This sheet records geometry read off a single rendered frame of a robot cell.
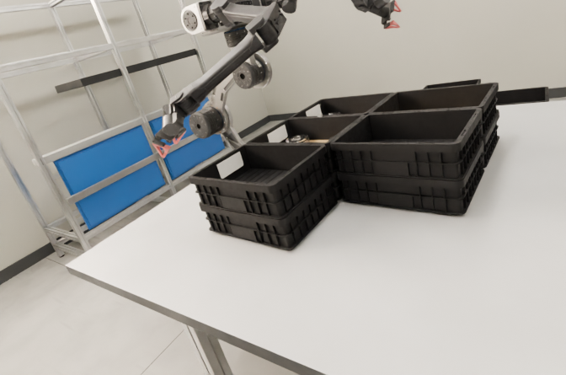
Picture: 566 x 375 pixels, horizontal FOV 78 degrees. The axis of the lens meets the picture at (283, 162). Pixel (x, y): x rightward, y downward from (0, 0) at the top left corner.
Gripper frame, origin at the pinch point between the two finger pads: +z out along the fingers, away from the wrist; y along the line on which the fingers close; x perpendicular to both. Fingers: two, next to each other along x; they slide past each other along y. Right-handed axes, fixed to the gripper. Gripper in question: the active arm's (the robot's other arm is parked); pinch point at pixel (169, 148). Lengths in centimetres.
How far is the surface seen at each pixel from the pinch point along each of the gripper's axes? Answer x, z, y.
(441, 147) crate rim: -85, -49, -12
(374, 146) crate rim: -70, -39, -6
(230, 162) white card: -25.8, -5.6, -0.5
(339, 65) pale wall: -47, 89, 351
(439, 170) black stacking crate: -88, -42, -12
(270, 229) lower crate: -50, -12, -29
